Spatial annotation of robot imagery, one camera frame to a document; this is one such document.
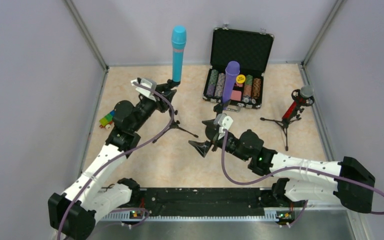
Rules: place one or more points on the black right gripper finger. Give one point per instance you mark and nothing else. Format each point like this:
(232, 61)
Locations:
(209, 124)
(201, 147)

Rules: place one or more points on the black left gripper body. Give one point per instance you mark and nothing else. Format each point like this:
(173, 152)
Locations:
(163, 96)

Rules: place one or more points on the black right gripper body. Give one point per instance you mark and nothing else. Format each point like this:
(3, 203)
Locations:
(215, 136)

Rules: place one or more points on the round base clip mic stand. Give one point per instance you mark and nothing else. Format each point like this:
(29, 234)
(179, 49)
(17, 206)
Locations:
(218, 108)

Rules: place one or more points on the cyan toy microphone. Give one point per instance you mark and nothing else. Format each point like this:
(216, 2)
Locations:
(178, 42)

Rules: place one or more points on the purple toy microphone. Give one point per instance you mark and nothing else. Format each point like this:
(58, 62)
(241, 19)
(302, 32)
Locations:
(232, 70)

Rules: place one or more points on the shock mount tripod mic stand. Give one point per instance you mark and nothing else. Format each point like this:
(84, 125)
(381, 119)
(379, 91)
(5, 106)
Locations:
(283, 125)

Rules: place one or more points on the red glitter microphone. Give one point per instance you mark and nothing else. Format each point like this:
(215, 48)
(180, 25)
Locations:
(303, 97)

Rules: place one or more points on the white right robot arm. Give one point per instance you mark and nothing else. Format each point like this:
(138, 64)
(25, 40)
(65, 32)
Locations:
(342, 182)

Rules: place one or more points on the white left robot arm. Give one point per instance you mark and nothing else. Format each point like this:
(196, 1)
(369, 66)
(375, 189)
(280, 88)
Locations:
(75, 212)

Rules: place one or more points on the colourful toy block car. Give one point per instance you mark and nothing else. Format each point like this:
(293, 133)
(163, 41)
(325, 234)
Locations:
(107, 121)

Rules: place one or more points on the purple green chip stack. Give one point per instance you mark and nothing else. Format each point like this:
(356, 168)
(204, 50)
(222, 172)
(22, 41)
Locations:
(212, 82)

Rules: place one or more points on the green red chip stack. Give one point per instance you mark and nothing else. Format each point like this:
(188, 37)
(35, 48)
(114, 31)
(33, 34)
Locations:
(247, 89)

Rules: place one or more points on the yellow dealer chip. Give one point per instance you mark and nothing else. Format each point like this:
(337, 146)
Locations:
(240, 79)

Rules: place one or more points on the orange black chip stack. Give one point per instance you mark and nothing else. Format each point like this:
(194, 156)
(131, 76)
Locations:
(256, 88)

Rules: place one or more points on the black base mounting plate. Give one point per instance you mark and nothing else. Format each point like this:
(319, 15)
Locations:
(208, 202)

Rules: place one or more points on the black poker chip case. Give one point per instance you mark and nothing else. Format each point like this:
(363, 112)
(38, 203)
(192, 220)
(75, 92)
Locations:
(250, 49)

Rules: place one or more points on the aluminium front rail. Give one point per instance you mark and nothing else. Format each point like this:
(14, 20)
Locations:
(134, 216)

